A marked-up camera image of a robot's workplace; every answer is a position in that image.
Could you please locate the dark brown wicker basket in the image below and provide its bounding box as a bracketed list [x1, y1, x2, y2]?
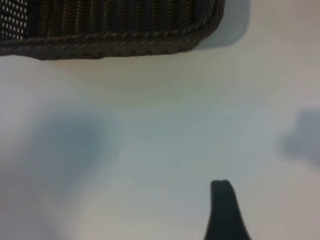
[0, 0, 226, 62]

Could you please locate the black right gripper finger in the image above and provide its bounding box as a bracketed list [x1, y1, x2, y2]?
[203, 179, 252, 240]

